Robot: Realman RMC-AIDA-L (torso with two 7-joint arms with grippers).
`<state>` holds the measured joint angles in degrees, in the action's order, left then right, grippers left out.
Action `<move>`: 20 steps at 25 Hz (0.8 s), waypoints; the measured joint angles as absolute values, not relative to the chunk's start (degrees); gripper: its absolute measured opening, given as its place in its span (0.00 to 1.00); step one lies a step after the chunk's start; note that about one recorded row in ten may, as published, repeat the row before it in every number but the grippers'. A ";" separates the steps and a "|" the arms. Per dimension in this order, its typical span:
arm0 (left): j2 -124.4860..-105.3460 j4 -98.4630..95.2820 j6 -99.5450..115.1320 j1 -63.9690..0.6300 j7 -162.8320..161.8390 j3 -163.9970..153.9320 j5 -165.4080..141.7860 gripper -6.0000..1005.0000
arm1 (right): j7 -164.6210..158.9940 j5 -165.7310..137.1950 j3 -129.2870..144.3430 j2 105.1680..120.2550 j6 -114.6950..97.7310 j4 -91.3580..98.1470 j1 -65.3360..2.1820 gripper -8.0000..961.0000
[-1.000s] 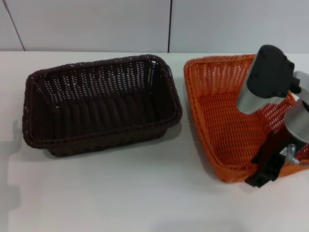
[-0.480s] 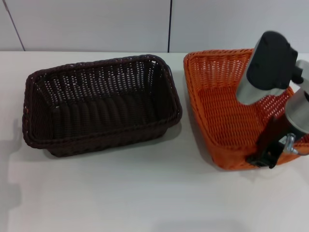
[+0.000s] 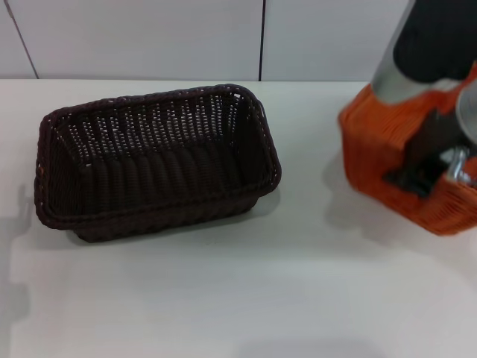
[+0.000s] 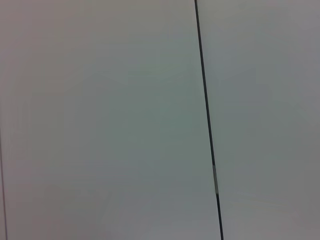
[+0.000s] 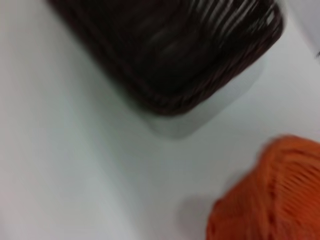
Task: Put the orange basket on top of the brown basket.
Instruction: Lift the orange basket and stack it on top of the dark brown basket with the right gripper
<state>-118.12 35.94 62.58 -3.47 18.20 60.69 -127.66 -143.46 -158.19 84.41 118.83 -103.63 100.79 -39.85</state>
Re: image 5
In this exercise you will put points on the dark brown woven basket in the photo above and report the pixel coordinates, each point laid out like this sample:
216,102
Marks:
170,50

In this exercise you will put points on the orange woven basket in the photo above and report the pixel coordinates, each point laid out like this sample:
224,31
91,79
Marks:
275,195

